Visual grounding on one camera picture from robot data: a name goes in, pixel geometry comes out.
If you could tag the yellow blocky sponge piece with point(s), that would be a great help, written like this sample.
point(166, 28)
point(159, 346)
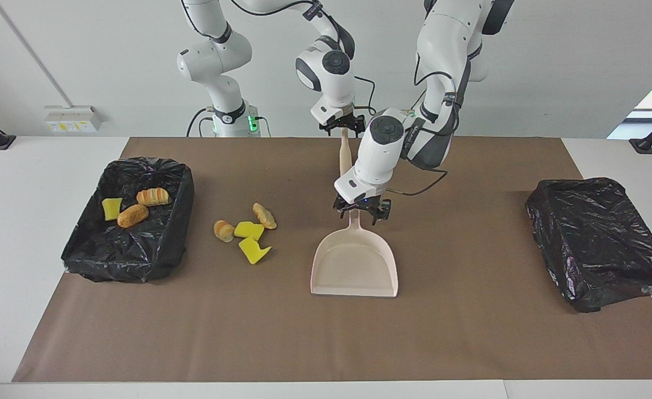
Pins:
point(247, 229)

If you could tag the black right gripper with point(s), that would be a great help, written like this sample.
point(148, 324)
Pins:
point(345, 123)

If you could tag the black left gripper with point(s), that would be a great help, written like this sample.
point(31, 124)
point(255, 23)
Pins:
point(359, 203)

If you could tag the beige plastic dustpan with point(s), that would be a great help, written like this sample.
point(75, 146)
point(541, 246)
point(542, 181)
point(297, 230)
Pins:
point(353, 266)

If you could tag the brown toy bread loaf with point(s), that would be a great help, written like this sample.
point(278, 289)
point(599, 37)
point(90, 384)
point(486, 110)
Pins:
point(132, 216)

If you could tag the brown paper table mat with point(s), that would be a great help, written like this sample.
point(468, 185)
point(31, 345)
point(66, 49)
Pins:
point(326, 343)

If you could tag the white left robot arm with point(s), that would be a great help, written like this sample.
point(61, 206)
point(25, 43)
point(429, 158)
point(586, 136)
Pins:
point(381, 155)

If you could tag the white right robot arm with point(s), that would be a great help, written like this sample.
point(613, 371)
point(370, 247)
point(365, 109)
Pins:
point(215, 61)

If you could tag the striped orange toy croissant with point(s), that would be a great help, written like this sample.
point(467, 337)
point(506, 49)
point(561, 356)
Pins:
point(224, 231)

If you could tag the pale flaky toy pastry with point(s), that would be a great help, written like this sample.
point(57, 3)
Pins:
point(264, 215)

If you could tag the bin lined with black bag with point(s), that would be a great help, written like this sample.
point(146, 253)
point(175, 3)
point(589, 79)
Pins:
point(597, 244)
point(132, 249)

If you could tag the yellow wedge sponge piece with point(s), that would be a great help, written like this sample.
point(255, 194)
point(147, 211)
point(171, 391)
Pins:
point(254, 251)

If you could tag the small curved yellow sponge piece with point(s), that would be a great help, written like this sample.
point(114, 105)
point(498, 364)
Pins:
point(111, 209)

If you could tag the white wall socket box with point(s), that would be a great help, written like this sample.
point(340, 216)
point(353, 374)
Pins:
point(71, 118)

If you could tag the toy croissant pale underside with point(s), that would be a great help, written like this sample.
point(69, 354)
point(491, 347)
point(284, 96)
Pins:
point(153, 196)

